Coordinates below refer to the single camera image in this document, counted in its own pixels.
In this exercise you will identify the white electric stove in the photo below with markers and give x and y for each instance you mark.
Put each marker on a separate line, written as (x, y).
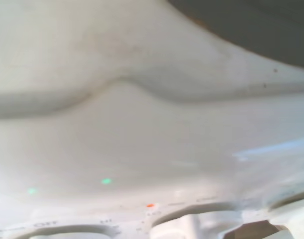
(132, 129)

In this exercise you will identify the white rear burner knob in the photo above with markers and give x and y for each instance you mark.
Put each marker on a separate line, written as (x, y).
(192, 226)

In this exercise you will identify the white burner knob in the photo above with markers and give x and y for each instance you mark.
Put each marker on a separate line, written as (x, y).
(192, 226)
(72, 232)

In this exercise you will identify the large black coil burner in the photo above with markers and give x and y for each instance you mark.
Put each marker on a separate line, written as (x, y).
(254, 27)

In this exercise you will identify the white front burner knob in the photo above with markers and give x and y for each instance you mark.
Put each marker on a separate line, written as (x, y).
(72, 232)

